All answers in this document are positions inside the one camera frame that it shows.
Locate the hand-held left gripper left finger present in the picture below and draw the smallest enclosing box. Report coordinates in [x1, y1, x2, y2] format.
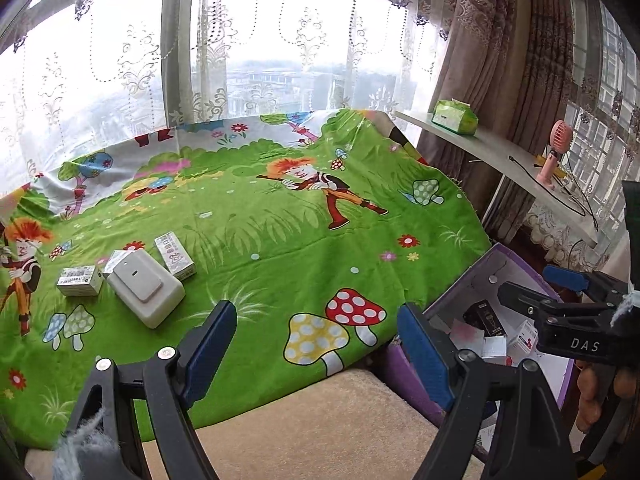
[62, 300, 238, 480]

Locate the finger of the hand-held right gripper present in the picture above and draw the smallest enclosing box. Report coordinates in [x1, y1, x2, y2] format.
[497, 281, 568, 323]
[542, 264, 632, 306]

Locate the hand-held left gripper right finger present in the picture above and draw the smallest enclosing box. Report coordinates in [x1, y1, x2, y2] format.
[397, 302, 581, 480]

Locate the white box red mark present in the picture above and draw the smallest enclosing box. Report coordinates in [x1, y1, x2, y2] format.
[507, 319, 540, 366]

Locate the black box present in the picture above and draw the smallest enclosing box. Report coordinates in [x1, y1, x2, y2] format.
[462, 300, 508, 341]

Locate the white cube box grey label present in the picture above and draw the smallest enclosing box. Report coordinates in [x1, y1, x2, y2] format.
[482, 335, 508, 360]

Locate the purple cardboard box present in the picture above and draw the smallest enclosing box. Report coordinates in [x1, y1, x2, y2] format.
[382, 242, 576, 461]

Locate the person's right hand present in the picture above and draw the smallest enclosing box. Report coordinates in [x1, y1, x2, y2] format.
[577, 364, 640, 427]

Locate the white lace cloth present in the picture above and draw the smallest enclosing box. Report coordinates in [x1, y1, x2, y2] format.
[520, 200, 601, 271]

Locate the white rounded flat box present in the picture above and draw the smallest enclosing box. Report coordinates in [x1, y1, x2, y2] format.
[106, 248, 186, 329]

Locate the long white pink box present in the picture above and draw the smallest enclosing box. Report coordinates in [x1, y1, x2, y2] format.
[153, 231, 196, 282]

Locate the pink handheld fan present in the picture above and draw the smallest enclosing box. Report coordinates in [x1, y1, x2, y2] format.
[536, 120, 576, 191]

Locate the beige cushion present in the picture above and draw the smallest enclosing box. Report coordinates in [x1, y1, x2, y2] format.
[25, 367, 491, 480]

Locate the white curved shelf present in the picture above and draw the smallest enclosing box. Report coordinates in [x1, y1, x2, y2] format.
[392, 110, 601, 248]

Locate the green cartoon printed blanket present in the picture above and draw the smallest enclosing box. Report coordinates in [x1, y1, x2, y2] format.
[0, 107, 493, 451]

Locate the small white labelled box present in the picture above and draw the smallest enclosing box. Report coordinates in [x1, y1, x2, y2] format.
[56, 263, 104, 297]

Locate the green tissue pack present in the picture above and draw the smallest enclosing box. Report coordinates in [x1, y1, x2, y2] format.
[431, 99, 479, 136]

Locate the brown patterned drape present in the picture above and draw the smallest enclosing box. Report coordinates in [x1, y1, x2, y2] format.
[415, 0, 576, 241]

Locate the white lace curtain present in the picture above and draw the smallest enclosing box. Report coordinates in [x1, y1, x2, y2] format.
[0, 0, 451, 196]

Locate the black cable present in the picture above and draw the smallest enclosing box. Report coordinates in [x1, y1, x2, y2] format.
[509, 155, 601, 233]

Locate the grey window frame post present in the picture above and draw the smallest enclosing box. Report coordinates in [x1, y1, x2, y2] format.
[162, 0, 193, 126]

